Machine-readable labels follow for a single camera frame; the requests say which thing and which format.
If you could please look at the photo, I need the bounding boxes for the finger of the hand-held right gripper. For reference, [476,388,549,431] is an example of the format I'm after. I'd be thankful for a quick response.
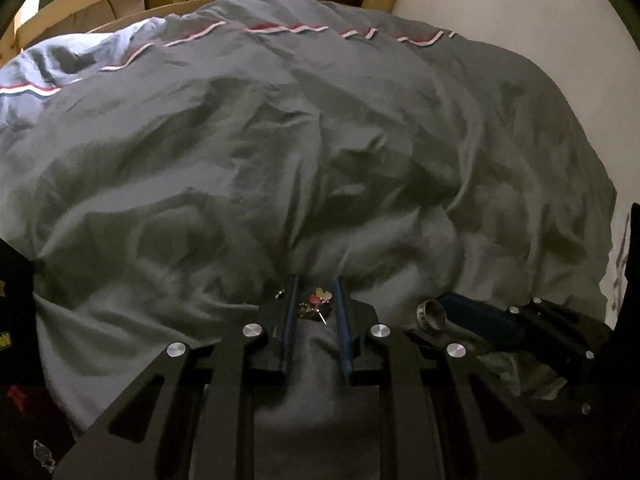
[402,329,452,353]
[439,294,532,356]

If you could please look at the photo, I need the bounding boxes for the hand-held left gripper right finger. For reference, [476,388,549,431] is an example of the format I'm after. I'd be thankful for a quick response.
[334,274,583,480]

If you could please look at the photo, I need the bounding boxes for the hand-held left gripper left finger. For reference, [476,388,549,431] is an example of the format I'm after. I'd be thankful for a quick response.
[52,275,301,480]

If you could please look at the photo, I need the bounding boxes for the silver metal ring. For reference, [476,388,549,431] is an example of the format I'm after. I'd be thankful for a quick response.
[416,299,447,335]

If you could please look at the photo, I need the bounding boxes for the black cardboard box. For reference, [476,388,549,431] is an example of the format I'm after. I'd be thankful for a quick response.
[0,240,76,480]

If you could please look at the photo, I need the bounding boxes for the white striped bed sheet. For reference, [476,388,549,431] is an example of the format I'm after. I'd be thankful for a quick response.
[597,202,640,326]

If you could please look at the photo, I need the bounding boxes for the grey duvet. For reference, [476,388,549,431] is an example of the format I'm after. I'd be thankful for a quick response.
[0,0,618,480]

